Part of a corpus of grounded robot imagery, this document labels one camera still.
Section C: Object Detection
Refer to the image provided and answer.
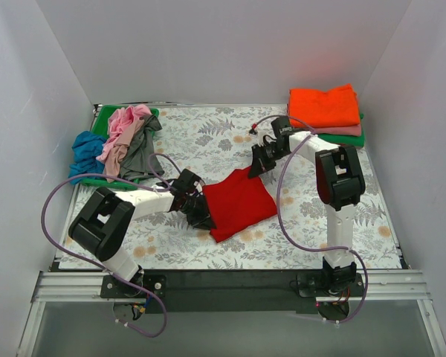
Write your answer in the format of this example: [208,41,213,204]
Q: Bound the red t shirt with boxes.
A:
[203,167,277,243]

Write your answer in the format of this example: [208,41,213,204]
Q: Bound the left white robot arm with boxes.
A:
[68,169,216,298]

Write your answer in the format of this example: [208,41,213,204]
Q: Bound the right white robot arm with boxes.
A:
[248,115,366,296]

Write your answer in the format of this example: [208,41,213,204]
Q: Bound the grey t shirt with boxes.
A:
[119,114,164,181]

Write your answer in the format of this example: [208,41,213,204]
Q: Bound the folded green t shirt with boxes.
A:
[316,113,365,148]

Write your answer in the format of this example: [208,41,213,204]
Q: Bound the folded orange t shirt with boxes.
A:
[288,84,361,128]

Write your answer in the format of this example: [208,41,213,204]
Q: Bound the folded pink t shirt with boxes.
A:
[284,103,362,136]

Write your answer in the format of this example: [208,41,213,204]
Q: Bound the blue t shirt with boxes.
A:
[68,131,106,177]

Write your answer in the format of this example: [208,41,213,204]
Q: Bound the green plastic tray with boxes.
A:
[72,105,159,190]

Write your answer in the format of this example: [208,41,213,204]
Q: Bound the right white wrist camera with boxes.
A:
[248,123,269,147]

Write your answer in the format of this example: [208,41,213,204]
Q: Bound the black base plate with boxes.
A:
[100,268,366,314]

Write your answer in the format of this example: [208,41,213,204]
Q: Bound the aluminium frame rail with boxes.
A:
[18,269,446,356]

